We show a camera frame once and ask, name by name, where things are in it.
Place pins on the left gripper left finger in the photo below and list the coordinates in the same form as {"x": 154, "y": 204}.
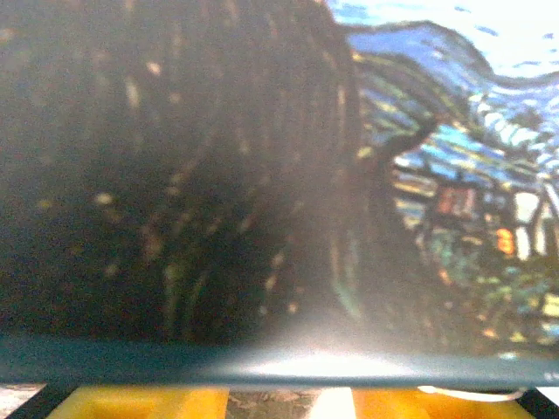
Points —
{"x": 140, "y": 403}

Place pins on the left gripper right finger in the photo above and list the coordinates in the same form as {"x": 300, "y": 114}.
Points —
{"x": 436, "y": 408}

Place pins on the starry night painted box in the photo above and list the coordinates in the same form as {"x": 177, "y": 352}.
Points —
{"x": 174, "y": 174}

